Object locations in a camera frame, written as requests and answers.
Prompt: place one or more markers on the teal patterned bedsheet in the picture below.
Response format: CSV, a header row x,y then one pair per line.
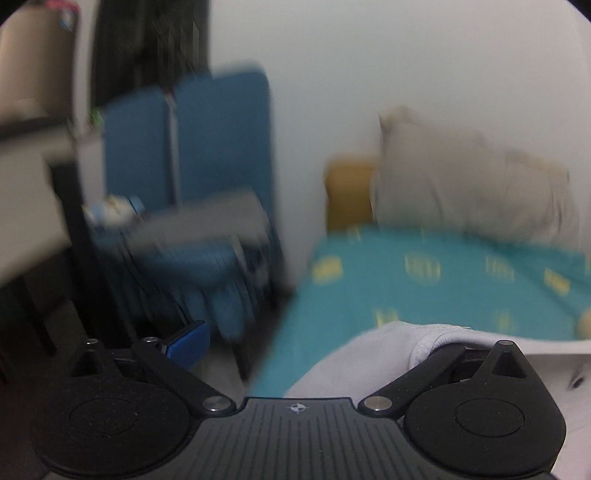
x,y
415,295

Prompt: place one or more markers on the white desk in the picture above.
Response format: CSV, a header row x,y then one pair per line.
x,y
27,221

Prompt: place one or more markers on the white shirt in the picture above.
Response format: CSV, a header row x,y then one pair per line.
x,y
369,360

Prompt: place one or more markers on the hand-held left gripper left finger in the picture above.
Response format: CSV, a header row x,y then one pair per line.
x,y
188,344

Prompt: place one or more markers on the dark window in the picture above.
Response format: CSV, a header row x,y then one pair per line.
x,y
147,46

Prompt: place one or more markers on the wooden headboard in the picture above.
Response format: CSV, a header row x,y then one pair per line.
x,y
348,194

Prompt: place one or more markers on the small white blue box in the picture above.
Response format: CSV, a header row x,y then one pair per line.
x,y
113,211

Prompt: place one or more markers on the beige bag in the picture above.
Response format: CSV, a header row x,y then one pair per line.
x,y
37,60

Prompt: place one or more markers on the grey laptop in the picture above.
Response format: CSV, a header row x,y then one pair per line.
x,y
203,217

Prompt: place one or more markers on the grey pillow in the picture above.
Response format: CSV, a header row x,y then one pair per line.
x,y
461,184

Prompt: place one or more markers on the blue folding chair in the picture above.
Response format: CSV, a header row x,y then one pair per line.
x,y
212,138

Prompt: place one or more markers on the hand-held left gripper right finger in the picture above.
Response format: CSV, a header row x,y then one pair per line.
x,y
434,369

